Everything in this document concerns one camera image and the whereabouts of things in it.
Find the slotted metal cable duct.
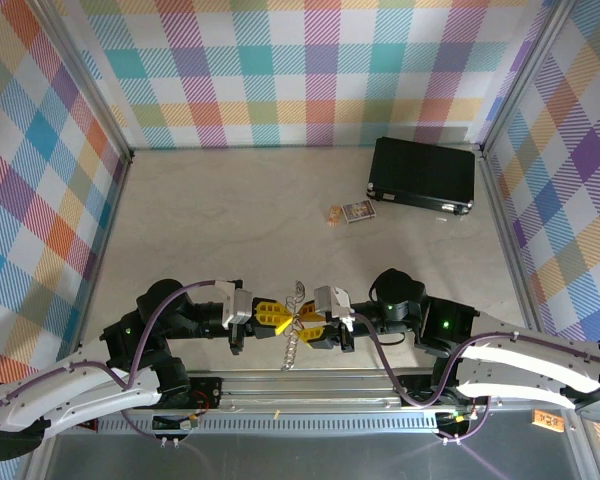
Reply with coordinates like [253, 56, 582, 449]
[97, 417, 441, 435]

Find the grey metal sheet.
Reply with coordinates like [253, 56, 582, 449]
[27, 432, 600, 480]

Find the silver metal chain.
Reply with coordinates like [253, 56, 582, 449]
[279, 279, 307, 372]

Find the purple playing card box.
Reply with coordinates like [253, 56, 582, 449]
[340, 198, 379, 226]

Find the aluminium frame post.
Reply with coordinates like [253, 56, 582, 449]
[27, 0, 135, 164]
[477, 0, 581, 156]

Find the black connector hub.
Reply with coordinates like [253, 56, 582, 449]
[437, 410, 474, 435]
[152, 413, 201, 434]

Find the orange paper tag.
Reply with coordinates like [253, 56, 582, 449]
[532, 408, 566, 432]

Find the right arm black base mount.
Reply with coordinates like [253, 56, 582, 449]
[397, 374, 491, 407]

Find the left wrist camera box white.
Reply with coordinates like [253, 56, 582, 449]
[214, 279, 254, 329]

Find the aluminium mounting rail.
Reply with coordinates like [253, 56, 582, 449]
[129, 368, 581, 417]

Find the aluminium side rail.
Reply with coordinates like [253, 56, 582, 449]
[72, 152, 134, 366]
[479, 149, 549, 344]

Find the black hard case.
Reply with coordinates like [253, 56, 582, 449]
[365, 136, 476, 216]

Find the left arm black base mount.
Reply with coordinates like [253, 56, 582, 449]
[159, 375, 225, 410]

